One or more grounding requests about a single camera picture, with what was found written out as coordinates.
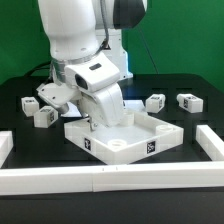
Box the white square table top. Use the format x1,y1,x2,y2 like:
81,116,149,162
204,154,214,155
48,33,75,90
64,110,184,165

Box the white fence piece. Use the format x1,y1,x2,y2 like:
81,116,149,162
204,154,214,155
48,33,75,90
196,125,224,161
0,131,13,168

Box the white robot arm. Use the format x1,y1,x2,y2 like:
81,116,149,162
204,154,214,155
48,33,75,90
38,0,147,126

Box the white left fence piece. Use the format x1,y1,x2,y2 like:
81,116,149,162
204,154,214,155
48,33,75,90
0,131,13,168

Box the white front fence bar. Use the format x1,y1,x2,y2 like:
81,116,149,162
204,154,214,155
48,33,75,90
0,162,224,196

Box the white right fence piece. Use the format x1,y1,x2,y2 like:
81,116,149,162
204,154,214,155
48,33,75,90
196,125,224,161

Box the white sheet with markers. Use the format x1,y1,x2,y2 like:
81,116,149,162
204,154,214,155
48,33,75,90
62,100,145,117

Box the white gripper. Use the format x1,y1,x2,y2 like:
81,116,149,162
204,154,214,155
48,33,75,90
38,53,124,131

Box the black cable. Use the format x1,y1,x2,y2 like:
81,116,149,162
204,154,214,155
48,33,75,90
23,60,52,78

